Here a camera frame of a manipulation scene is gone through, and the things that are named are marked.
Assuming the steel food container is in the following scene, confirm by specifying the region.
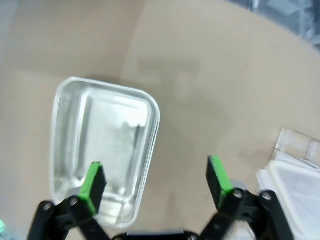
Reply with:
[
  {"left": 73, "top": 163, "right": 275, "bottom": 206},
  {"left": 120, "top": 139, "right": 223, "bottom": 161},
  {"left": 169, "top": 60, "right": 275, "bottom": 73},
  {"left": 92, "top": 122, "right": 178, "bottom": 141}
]
[{"left": 49, "top": 76, "right": 161, "bottom": 224}]

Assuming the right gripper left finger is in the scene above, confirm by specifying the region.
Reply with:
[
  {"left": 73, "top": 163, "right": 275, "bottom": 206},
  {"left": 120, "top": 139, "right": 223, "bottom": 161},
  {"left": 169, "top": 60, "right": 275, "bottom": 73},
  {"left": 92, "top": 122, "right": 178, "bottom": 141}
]
[{"left": 26, "top": 161, "right": 113, "bottom": 240}]

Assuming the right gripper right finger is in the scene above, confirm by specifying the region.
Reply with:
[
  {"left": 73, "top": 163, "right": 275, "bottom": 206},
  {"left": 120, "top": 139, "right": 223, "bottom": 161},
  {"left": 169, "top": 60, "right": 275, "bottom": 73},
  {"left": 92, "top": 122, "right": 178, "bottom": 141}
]
[{"left": 199, "top": 154, "right": 295, "bottom": 240}]

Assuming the clear plastic clip lid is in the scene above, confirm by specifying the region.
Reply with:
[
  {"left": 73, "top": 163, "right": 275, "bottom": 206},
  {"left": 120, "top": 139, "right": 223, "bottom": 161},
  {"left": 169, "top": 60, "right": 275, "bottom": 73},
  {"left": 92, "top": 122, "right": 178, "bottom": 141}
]
[
  {"left": 273, "top": 126, "right": 320, "bottom": 173},
  {"left": 256, "top": 159, "right": 320, "bottom": 240}
]

